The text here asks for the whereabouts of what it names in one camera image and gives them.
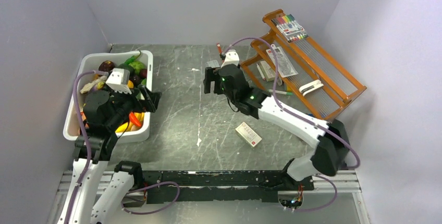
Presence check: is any white stapler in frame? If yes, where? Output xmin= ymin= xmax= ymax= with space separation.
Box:
xmin=299 ymin=79 xmax=324 ymax=96

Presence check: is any green avocado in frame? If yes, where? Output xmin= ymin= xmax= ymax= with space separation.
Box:
xmin=117 ymin=64 xmax=135 ymax=76

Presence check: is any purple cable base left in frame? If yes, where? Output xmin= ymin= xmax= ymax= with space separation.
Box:
xmin=121 ymin=181 xmax=181 ymax=215

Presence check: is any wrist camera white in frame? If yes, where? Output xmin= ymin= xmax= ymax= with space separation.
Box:
xmin=220 ymin=49 xmax=239 ymax=68
xmin=105 ymin=68 xmax=132 ymax=94

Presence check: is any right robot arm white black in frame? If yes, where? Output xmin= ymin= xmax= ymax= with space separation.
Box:
xmin=203 ymin=64 xmax=350 ymax=190

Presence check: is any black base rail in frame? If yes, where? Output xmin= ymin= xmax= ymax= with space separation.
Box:
xmin=143 ymin=170 xmax=314 ymax=203

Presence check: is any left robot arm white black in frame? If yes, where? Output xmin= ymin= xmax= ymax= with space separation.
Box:
xmin=58 ymin=85 xmax=162 ymax=223

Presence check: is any white cardboard box red logo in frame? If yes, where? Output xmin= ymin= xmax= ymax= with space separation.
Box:
xmin=235 ymin=122 xmax=262 ymax=147

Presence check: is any packaged card on rack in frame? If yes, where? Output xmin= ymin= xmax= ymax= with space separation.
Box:
xmin=271 ymin=44 xmax=298 ymax=78

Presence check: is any orange wooden rack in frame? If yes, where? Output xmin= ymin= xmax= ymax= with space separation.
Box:
xmin=262 ymin=9 xmax=367 ymax=120

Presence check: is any yellow banana bunch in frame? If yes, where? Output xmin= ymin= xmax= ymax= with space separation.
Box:
xmin=115 ymin=113 xmax=145 ymax=133

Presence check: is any dark purple mangosteen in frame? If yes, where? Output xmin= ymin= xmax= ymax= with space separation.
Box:
xmin=98 ymin=60 xmax=116 ymax=73

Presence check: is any white eraser box on rack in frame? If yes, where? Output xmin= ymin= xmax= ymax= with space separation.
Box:
xmin=257 ymin=61 xmax=275 ymax=82

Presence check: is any light green bumpy fruit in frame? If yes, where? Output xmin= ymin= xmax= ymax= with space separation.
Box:
xmin=129 ymin=61 xmax=146 ymax=75

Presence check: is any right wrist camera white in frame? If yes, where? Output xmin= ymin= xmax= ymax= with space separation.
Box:
xmin=220 ymin=49 xmax=239 ymax=68

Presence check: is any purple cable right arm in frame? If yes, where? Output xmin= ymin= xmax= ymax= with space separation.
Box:
xmin=220 ymin=36 xmax=361 ymax=170

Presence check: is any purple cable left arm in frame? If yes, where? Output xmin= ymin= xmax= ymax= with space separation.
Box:
xmin=63 ymin=70 xmax=109 ymax=224

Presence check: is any green white marker pen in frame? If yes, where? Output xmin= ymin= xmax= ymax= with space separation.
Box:
xmin=268 ymin=89 xmax=293 ymax=95

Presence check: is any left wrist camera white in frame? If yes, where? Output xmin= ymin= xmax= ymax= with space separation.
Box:
xmin=105 ymin=68 xmax=132 ymax=94

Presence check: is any pack of coloured markers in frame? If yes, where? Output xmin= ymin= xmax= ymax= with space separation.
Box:
xmin=271 ymin=14 xmax=309 ymax=42

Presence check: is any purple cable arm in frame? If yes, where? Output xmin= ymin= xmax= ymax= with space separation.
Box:
xmin=220 ymin=36 xmax=361 ymax=170
xmin=63 ymin=70 xmax=109 ymax=224

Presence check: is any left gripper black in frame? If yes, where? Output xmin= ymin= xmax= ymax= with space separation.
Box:
xmin=107 ymin=83 xmax=161 ymax=129

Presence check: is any green chili pepper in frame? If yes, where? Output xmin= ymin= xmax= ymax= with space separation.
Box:
xmin=124 ymin=51 xmax=142 ymax=65

